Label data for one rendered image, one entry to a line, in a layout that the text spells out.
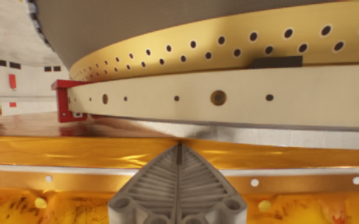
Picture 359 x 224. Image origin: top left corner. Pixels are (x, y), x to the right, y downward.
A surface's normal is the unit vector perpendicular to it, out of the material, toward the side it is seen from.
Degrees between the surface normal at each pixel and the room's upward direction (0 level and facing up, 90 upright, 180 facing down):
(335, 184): 90
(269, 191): 90
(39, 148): 90
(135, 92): 90
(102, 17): 62
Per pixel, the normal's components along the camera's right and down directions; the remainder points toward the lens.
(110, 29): -0.43, 0.54
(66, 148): -0.02, 0.09
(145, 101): -0.40, 0.08
